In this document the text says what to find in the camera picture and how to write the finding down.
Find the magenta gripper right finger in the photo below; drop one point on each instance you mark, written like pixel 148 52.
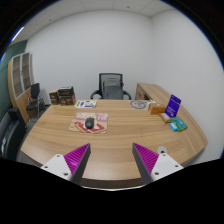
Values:
pixel 152 165

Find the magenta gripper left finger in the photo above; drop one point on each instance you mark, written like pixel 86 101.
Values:
pixel 70 166

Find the black computer mouse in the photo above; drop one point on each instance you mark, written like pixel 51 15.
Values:
pixel 89 123

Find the red patterned mouse pad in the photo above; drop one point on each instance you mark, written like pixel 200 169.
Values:
pixel 100 123

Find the blue small box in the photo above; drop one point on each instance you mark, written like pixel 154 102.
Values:
pixel 173 126

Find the wooden office desk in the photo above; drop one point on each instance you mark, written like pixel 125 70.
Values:
pixel 111 163

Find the green box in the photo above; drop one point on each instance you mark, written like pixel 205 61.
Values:
pixel 181 125

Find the small yellow box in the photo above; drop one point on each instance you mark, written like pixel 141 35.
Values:
pixel 165 117

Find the orange cardboard box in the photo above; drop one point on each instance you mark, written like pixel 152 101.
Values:
pixel 156 108

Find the white green leaflet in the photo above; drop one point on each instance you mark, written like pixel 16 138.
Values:
pixel 86 103

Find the round grey coaster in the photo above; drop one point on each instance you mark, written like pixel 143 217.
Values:
pixel 138 104

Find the purple standing sign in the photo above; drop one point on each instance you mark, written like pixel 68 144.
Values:
pixel 173 106

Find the black leather sofa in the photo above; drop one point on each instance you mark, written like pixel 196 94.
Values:
pixel 12 132

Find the dark cardboard box right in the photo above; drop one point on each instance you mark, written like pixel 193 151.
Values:
pixel 66 95

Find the wooden side return desk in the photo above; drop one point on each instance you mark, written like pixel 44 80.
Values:
pixel 151 93

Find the brown cardboard box left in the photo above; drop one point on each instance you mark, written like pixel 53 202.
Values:
pixel 53 94

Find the black side chair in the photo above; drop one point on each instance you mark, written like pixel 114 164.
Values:
pixel 35 100

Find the grey mesh office chair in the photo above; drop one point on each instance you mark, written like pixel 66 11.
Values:
pixel 111 87

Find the wooden glass-door cabinet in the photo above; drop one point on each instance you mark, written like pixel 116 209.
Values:
pixel 20 79

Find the silver desk cable grommet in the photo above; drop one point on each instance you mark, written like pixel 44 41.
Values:
pixel 161 149

